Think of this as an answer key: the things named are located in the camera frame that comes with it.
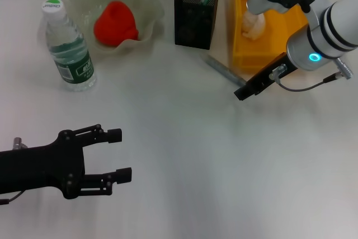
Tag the yellow plastic bin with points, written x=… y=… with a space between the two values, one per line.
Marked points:
x=251 y=54

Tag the white paper ball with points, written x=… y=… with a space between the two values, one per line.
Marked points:
x=253 y=27

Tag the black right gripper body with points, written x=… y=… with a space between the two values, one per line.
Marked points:
x=268 y=75

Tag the black mesh pen holder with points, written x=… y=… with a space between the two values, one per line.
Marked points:
x=194 y=26

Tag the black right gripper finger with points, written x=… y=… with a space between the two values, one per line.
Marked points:
x=244 y=92

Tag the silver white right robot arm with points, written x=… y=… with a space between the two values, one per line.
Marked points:
x=330 y=32

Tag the left gripper metal connector plug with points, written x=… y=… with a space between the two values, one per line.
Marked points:
x=19 y=142

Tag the pale green glass fruit plate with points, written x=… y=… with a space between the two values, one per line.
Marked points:
x=140 y=4

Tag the clear water bottle green label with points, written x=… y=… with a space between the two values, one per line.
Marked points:
x=70 y=54

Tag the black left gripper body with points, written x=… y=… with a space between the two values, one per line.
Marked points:
x=42 y=169

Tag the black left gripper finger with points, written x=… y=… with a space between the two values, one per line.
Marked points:
x=103 y=136
x=112 y=178

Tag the grey metallic pen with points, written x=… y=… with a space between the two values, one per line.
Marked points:
x=223 y=71

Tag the red-orange round fruit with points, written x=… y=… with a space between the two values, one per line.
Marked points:
x=114 y=23

